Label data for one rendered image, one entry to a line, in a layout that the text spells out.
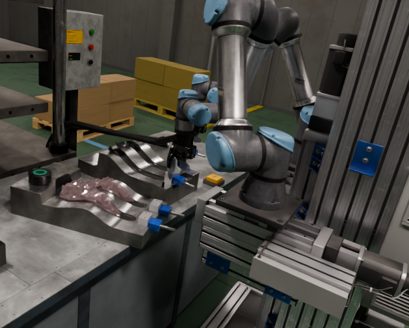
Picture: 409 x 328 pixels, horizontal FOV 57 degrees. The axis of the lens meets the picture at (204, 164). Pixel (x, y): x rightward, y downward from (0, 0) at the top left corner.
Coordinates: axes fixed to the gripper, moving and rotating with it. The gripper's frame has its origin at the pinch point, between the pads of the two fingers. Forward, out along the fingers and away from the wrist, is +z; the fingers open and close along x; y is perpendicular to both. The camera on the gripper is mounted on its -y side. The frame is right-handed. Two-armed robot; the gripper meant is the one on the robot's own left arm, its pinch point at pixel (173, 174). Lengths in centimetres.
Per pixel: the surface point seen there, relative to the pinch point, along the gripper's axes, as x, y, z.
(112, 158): -6.1, -27.7, 0.7
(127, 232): -36.3, 8.1, 7.8
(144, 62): 352, -298, 23
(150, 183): -6.8, -5.9, 4.6
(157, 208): -19.2, 7.3, 5.8
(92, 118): 189, -238, 71
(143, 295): -17, 4, 50
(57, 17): 3, -74, -51
